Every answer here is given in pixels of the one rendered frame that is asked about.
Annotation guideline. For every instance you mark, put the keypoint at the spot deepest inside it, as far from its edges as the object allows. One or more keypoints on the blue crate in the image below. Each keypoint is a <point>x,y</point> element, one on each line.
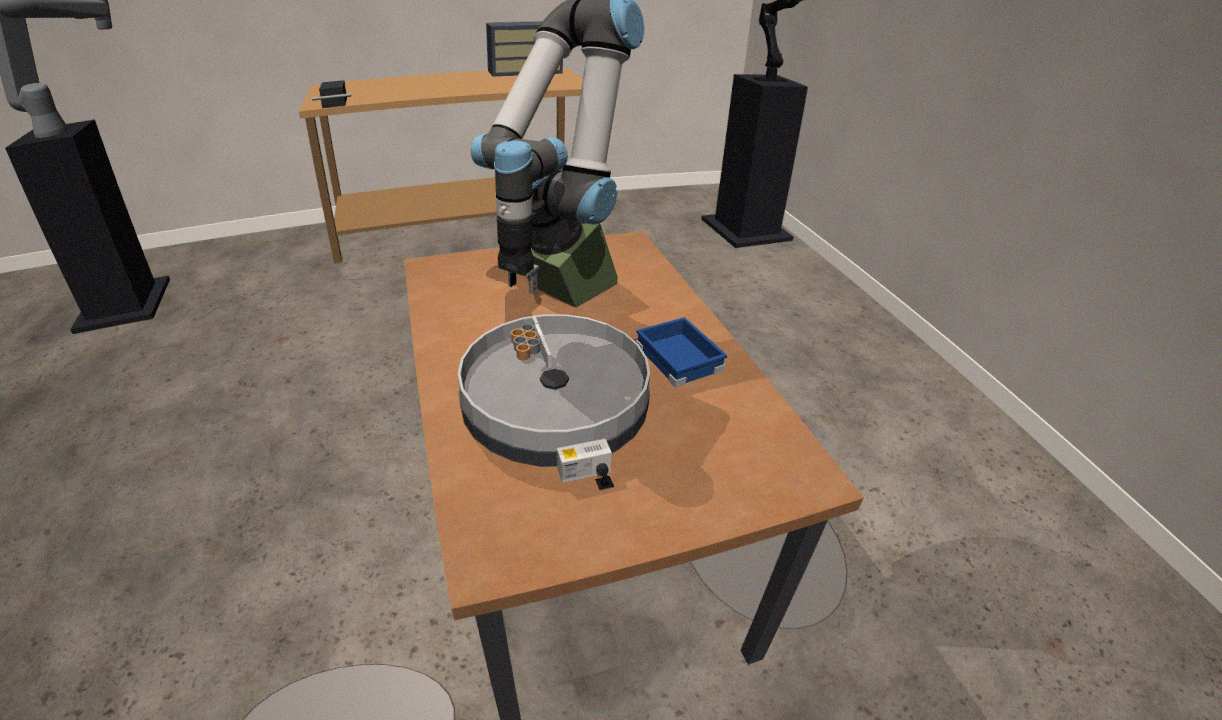
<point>677,349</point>

